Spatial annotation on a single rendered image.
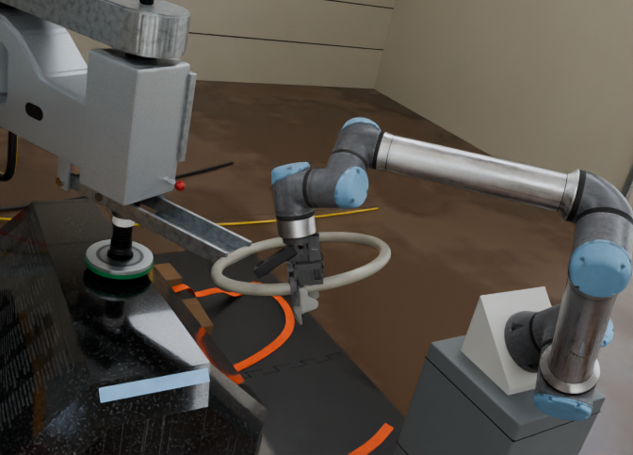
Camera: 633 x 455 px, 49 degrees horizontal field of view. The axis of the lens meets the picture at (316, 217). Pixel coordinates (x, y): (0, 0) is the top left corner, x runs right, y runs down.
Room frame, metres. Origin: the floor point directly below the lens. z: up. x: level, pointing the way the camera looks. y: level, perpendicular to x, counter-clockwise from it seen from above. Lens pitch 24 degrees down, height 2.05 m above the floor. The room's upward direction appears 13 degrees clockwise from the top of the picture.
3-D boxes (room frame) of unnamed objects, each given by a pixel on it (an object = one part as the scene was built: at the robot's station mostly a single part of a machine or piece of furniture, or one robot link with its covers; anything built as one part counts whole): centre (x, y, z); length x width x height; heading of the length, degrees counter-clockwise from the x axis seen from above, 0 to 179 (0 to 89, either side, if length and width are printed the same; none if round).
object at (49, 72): (2.18, 0.94, 1.28); 0.74 x 0.23 x 0.49; 63
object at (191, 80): (2.06, 0.49, 1.35); 0.08 x 0.03 x 0.28; 63
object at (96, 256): (1.99, 0.60, 0.85); 0.21 x 0.21 x 0.01
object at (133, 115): (2.03, 0.67, 1.30); 0.36 x 0.22 x 0.45; 63
